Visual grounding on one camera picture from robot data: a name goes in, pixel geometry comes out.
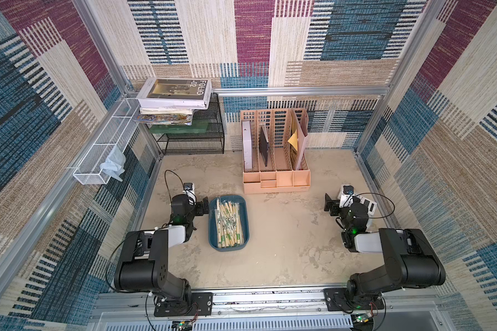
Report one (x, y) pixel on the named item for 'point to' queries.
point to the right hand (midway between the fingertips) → (339, 192)
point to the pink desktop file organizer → (273, 149)
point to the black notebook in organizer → (264, 146)
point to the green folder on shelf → (195, 127)
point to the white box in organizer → (247, 145)
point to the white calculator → (371, 205)
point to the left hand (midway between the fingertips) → (195, 197)
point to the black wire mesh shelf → (211, 143)
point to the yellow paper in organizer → (293, 140)
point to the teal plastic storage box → (244, 203)
